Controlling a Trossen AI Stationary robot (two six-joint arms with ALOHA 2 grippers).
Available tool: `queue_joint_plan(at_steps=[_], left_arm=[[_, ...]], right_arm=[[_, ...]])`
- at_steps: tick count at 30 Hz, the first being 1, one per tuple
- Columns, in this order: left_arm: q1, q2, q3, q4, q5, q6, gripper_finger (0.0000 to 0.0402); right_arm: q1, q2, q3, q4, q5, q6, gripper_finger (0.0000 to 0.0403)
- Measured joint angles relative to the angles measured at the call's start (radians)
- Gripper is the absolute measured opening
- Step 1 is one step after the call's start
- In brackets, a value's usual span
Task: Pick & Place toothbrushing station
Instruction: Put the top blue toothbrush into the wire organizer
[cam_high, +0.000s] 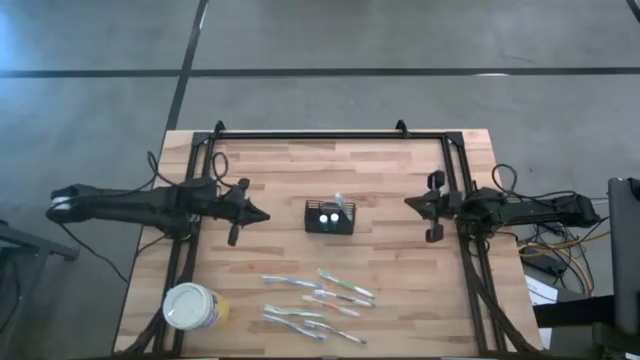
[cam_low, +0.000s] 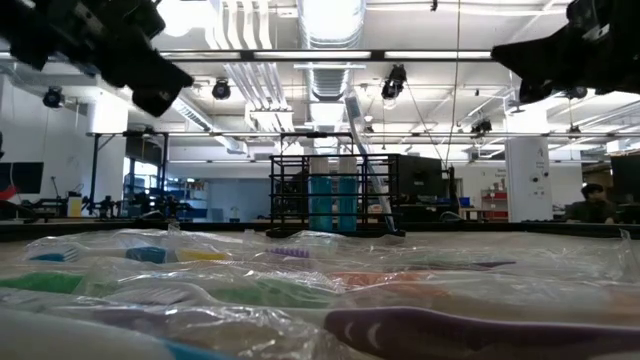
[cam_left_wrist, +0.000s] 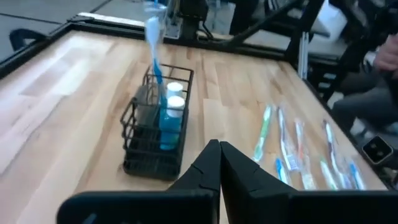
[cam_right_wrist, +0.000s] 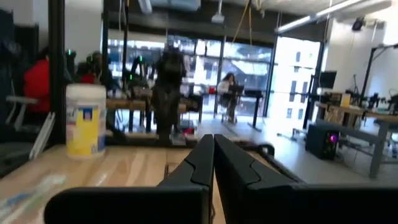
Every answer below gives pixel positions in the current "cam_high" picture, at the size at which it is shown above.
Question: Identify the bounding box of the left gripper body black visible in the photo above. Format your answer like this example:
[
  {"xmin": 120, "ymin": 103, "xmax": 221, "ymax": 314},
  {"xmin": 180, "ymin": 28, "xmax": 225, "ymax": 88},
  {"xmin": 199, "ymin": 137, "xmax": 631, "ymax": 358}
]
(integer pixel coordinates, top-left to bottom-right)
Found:
[{"xmin": 215, "ymin": 178, "xmax": 250, "ymax": 247}]

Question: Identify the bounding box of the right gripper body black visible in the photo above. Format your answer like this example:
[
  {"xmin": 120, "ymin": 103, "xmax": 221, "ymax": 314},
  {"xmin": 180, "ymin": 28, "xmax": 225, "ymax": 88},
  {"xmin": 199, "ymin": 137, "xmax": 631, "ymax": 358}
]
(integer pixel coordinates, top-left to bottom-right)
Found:
[{"xmin": 425, "ymin": 169, "xmax": 464, "ymax": 245}]

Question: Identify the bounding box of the blue white bagged toothbrush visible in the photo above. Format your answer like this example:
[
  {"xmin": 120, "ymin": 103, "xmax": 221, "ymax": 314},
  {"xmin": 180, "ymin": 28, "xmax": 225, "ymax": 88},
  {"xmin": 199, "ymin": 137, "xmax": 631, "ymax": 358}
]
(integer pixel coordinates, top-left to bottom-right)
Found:
[
  {"xmin": 333, "ymin": 191, "xmax": 354, "ymax": 224},
  {"xmin": 263, "ymin": 314, "xmax": 327, "ymax": 342},
  {"xmin": 261, "ymin": 274, "xmax": 324, "ymax": 290}
]

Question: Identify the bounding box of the yellow canister white lid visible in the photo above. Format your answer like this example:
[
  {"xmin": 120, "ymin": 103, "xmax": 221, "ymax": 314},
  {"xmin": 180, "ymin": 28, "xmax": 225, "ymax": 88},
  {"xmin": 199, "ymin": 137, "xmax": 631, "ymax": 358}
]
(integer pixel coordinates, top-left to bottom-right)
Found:
[{"xmin": 162, "ymin": 282, "xmax": 231, "ymax": 331}]

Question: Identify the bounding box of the black power brick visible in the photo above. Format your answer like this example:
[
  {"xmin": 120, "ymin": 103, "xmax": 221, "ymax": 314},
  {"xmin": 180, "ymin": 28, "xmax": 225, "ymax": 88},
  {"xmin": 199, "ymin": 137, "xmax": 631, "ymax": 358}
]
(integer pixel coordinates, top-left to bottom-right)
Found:
[{"xmin": 524, "ymin": 252, "xmax": 569, "ymax": 276}]

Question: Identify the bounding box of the white paper sheet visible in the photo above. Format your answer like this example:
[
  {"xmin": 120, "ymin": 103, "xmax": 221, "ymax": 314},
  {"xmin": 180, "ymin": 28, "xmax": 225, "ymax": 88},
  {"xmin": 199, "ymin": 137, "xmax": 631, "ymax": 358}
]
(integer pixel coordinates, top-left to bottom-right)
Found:
[{"xmin": 524, "ymin": 274, "xmax": 559, "ymax": 307}]

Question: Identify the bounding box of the dark grey panel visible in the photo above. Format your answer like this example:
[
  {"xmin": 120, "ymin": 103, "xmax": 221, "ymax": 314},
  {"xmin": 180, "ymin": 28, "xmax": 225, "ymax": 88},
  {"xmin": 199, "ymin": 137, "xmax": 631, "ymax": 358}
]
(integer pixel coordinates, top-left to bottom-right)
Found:
[{"xmin": 607, "ymin": 175, "xmax": 640, "ymax": 337}]

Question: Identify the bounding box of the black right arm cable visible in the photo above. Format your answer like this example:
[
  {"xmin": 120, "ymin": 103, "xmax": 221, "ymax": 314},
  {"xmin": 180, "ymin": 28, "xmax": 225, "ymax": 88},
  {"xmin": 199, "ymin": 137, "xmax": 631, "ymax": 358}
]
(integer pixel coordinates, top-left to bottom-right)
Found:
[{"xmin": 491, "ymin": 163, "xmax": 519, "ymax": 197}]

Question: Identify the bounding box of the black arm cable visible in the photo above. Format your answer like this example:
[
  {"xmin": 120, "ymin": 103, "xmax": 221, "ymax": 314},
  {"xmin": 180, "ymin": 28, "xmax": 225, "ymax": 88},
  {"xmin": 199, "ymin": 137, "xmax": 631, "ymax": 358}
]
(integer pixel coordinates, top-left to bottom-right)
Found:
[
  {"xmin": 491, "ymin": 163, "xmax": 519, "ymax": 197},
  {"xmin": 146, "ymin": 151, "xmax": 176, "ymax": 187}
]

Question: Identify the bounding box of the black wire caddy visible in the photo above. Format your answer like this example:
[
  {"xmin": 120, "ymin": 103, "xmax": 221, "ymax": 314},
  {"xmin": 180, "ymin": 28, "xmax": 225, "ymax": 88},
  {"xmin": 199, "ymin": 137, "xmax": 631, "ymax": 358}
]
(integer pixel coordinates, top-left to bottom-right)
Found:
[{"xmin": 304, "ymin": 199, "xmax": 357, "ymax": 235}]

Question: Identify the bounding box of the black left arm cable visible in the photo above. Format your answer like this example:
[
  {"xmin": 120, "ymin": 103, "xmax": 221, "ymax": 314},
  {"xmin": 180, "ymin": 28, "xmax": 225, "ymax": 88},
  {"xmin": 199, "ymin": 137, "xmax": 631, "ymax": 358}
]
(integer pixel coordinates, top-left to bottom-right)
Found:
[{"xmin": 146, "ymin": 151, "xmax": 176, "ymax": 187}]

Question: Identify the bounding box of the black table rail frame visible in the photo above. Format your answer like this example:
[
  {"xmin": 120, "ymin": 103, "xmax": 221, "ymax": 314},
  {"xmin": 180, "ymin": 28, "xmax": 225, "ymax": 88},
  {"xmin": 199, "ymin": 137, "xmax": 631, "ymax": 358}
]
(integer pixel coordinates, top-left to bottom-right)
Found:
[{"xmin": 112, "ymin": 118, "xmax": 549, "ymax": 360}]

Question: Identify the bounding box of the yellow cable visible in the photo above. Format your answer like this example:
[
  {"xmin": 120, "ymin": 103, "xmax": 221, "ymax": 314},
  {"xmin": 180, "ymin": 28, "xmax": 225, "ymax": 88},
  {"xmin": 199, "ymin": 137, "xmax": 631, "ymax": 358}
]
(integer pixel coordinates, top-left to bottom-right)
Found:
[{"xmin": 517, "ymin": 234, "xmax": 596, "ymax": 296}]

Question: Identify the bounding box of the black floor cable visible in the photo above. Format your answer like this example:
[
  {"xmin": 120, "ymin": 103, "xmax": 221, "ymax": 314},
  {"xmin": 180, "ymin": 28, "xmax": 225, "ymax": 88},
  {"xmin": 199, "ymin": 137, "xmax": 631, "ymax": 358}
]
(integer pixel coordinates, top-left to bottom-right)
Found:
[{"xmin": 58, "ymin": 221, "xmax": 130, "ymax": 285}]

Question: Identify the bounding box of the dark metal furniture frame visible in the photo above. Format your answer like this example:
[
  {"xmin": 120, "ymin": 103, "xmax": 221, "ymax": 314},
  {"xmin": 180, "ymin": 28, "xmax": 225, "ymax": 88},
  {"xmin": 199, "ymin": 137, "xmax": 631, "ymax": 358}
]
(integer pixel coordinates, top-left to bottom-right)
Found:
[{"xmin": 0, "ymin": 219, "xmax": 81, "ymax": 360}]

